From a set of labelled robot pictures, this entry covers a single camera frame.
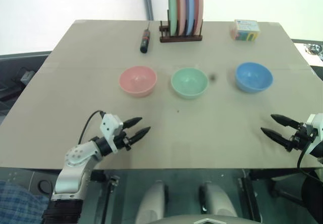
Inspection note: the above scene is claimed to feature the green plate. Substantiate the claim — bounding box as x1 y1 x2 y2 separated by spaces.
168 0 178 37

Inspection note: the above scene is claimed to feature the grey robot right leg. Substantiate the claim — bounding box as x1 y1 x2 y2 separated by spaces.
199 181 239 218

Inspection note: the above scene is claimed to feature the red plate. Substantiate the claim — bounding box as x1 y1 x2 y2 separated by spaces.
192 0 204 32

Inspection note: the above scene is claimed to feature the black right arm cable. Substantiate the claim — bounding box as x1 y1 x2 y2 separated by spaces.
297 129 323 182

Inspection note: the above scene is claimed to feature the blue plate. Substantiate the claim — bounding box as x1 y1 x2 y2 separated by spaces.
184 0 195 36

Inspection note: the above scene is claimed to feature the green bowl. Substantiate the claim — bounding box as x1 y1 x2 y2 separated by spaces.
171 67 209 100

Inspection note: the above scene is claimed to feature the pink plate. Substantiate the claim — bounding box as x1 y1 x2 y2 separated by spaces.
176 0 187 36

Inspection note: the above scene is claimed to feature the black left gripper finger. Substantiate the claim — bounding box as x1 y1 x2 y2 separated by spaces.
125 126 151 146
123 117 143 130

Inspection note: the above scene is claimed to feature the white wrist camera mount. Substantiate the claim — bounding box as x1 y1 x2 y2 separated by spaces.
306 113 323 142
99 114 124 153

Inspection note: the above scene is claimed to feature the pink bowl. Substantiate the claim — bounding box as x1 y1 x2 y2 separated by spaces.
119 66 158 98

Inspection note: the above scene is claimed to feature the black marker pen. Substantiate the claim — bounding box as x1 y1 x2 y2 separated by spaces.
140 21 152 54

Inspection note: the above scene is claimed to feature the blue checked cloth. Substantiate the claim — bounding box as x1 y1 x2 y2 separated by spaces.
0 180 50 224

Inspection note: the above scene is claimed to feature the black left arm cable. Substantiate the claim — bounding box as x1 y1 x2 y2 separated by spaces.
77 110 106 145

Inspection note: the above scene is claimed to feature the grey robot leg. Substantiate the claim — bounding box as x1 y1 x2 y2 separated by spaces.
135 180 169 224
199 181 239 218

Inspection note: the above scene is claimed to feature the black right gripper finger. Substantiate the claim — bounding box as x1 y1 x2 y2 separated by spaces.
270 114 301 130
260 127 293 153

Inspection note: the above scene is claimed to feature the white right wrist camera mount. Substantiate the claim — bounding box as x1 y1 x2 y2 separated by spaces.
306 113 323 142

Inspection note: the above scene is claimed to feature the blue bowl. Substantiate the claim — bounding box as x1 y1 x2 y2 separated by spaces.
235 62 274 94

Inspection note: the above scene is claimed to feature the colourful printed small box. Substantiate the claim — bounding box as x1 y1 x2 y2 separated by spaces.
230 19 261 42

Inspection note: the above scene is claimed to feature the white side table with clutter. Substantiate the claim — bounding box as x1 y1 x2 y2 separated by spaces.
291 38 323 82

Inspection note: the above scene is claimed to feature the dark wooden plate rack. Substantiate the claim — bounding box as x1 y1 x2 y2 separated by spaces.
158 10 204 43

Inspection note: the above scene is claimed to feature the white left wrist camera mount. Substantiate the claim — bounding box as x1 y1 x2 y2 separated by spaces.
99 114 124 153

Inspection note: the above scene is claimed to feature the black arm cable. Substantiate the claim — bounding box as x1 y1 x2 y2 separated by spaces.
297 129 323 182
77 110 106 145

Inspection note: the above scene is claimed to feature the grey robot left leg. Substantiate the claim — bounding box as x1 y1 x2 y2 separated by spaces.
135 180 169 224

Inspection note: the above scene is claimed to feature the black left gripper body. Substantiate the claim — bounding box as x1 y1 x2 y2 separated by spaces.
113 122 132 152

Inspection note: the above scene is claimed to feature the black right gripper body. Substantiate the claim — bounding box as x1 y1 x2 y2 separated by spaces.
289 122 316 151

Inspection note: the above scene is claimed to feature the black side table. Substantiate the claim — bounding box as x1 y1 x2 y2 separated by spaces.
0 50 53 126

